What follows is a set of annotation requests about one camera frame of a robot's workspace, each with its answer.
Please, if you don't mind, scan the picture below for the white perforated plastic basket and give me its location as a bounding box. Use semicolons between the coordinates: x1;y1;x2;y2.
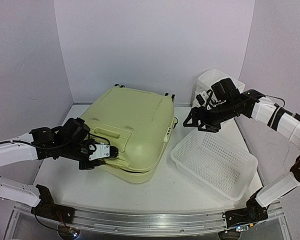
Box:
170;130;258;202

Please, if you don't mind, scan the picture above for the pale green hard-shell suitcase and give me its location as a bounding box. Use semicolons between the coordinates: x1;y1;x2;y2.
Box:
80;86;178;184

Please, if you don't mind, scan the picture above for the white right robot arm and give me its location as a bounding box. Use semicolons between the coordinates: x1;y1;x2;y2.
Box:
183;89;300;222

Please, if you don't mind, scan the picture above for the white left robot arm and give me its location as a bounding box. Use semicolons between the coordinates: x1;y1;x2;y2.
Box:
0;126;119;219

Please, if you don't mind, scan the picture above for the white plastic drawer organizer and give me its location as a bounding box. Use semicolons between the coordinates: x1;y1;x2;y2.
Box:
191;69;246;108

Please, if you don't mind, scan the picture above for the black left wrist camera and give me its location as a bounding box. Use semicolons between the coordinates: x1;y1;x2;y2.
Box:
57;117;90;144

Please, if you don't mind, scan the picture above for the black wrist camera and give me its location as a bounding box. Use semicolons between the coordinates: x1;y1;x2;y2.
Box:
57;117;90;144
211;78;240;101

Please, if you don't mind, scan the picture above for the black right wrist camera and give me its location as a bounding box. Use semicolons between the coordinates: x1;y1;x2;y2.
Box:
211;78;240;101

